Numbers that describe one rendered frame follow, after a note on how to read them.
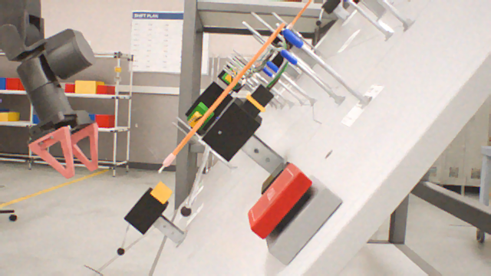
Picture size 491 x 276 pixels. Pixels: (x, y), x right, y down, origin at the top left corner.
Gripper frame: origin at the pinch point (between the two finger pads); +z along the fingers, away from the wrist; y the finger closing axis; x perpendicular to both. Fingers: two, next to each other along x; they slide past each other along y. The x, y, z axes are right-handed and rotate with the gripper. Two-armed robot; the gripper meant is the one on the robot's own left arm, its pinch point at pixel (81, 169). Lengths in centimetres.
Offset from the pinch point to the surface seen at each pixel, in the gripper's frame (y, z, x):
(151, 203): 1.2, 10.2, -8.0
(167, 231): 2.9, 15.6, -7.7
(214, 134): -25.0, 5.4, -27.4
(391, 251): 58, 51, -40
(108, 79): 725, -164, 227
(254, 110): -24.5, 5.0, -32.5
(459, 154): 674, 160, -187
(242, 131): -25.0, 6.4, -30.3
